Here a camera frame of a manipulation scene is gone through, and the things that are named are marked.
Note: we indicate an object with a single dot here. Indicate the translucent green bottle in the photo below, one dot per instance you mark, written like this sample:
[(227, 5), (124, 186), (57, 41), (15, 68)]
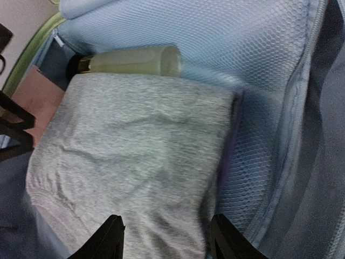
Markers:
[(154, 60)]

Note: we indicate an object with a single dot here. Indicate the grey folded garment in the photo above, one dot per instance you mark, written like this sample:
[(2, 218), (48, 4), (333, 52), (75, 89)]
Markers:
[(146, 148)]

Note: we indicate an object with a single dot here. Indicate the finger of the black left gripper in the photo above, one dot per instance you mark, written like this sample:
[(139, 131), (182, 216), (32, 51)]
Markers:
[(16, 130)]

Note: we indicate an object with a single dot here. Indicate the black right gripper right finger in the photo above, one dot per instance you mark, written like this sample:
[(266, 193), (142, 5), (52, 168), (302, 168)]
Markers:
[(227, 242)]

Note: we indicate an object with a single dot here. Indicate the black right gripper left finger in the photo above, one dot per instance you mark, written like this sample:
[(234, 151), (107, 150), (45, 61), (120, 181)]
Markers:
[(106, 243)]

